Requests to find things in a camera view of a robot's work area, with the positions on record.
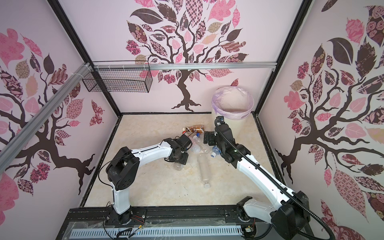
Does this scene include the tall clear bottle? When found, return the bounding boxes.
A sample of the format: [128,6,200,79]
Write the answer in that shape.
[197,154,211,189]

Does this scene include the white bottle red cap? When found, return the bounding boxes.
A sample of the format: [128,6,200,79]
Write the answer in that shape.
[190,137,201,154]

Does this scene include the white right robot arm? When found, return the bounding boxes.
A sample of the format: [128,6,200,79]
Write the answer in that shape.
[204,119,310,240]

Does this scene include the black wire basket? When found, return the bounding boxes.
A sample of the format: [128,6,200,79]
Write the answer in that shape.
[83,60,153,93]

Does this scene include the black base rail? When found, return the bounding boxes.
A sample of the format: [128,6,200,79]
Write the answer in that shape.
[65,205,262,226]

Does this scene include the clear bottle blue label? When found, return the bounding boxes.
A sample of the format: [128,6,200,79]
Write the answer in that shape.
[211,146,221,158]

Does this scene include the small clear bottle green label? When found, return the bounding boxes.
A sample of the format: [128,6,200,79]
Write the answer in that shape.
[174,163,184,171]

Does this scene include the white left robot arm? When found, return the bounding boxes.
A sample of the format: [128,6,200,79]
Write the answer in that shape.
[106,135,192,225]

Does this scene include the white slotted cable duct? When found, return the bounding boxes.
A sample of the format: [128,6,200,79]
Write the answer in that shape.
[69,226,242,240]

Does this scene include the black corner frame post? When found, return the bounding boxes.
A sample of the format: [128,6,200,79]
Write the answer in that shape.
[48,0,122,118]

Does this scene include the aluminium rail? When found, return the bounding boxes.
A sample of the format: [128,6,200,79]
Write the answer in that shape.
[1,63,91,173]
[94,61,277,71]

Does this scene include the aluminium rail left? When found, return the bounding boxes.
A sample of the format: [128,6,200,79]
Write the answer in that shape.
[1,63,91,173]

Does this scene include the black right corner post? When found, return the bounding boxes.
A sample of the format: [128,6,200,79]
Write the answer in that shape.
[254,0,313,116]

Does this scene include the white bin purple bag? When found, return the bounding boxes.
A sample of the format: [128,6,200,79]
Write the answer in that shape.
[212,86,255,137]

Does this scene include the aluminium rail back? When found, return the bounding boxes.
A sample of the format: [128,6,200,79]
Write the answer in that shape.
[94,61,277,71]

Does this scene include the black corrugated cable hose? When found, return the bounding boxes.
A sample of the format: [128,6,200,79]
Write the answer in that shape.
[215,124,336,240]

